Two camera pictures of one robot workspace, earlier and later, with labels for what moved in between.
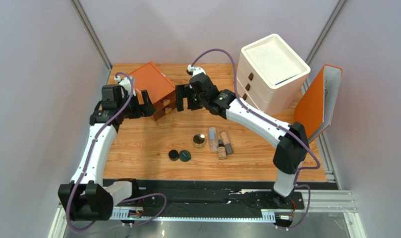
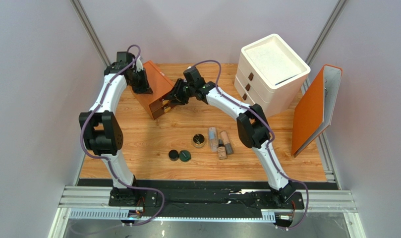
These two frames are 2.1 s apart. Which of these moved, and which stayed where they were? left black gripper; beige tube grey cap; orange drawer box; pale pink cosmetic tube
Moved: left black gripper
Stayed: orange drawer box; pale pink cosmetic tube; beige tube grey cap
